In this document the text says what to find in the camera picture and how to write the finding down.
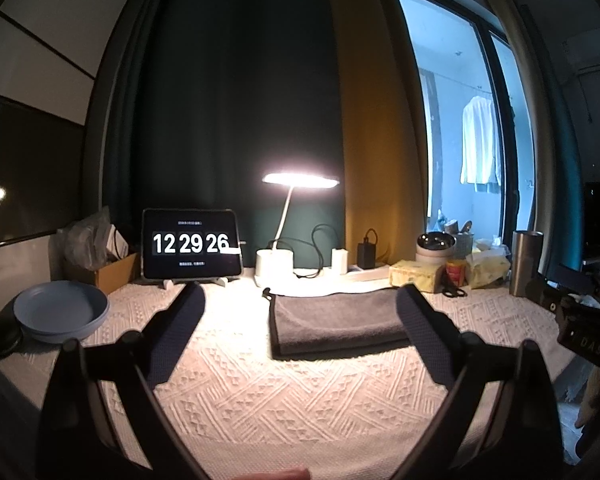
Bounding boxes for yellow curtain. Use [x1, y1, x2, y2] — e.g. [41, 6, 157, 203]
[325, 0, 431, 266]

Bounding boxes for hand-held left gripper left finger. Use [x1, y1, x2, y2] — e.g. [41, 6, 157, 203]
[35, 282, 207, 480]

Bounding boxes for clear plastic bag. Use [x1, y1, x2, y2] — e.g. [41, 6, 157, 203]
[61, 207, 115, 272]

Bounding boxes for white textured tablecloth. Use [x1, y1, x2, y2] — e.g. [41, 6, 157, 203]
[0, 275, 576, 480]

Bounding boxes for teal curtain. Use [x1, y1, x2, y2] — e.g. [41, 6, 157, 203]
[517, 5, 585, 276]

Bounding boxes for black round object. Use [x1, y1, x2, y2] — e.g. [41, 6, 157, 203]
[0, 315, 24, 359]

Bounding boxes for white tablet stand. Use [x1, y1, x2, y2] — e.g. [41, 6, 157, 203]
[155, 274, 232, 289]

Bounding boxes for yellow tissue pack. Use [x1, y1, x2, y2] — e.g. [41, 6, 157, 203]
[466, 249, 512, 290]
[388, 258, 447, 293]

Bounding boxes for white desk lamp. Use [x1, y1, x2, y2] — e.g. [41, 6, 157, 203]
[255, 170, 341, 288]

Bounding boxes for white bowl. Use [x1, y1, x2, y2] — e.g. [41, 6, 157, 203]
[415, 232, 457, 264]

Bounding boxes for black tablet with clock display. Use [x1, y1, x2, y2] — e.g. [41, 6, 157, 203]
[141, 208, 245, 281]

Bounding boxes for blue plate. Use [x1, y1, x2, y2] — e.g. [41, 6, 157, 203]
[13, 280, 110, 345]

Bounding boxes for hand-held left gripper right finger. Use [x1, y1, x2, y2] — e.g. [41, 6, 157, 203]
[395, 284, 567, 480]

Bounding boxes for black cable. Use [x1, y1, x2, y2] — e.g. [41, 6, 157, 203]
[267, 224, 340, 278]

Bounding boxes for cup with utensils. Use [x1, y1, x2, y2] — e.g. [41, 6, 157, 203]
[450, 219, 477, 259]

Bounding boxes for white power strip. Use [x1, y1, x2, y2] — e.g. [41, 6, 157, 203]
[294, 264, 398, 284]

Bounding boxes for red can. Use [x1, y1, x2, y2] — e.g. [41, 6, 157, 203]
[446, 258, 469, 289]

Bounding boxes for white hanging shirt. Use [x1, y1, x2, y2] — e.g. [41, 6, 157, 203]
[460, 95, 502, 192]

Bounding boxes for black window frame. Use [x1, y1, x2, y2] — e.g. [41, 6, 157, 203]
[385, 0, 538, 241]

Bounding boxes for steel tumbler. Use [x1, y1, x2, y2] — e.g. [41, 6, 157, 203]
[509, 229, 545, 297]

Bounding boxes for grey towel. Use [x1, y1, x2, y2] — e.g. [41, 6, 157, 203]
[269, 292, 417, 361]

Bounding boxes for dark green curtain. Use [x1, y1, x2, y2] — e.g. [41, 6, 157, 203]
[102, 0, 348, 268]

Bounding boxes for white air conditioner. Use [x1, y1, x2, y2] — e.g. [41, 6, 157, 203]
[561, 27, 600, 73]

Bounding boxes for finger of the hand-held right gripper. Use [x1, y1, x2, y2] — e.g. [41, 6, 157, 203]
[525, 276, 577, 318]

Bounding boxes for person's left hand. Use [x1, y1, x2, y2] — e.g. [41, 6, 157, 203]
[229, 466, 312, 480]

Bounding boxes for cardboard box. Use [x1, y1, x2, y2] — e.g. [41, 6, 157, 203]
[94, 252, 142, 295]

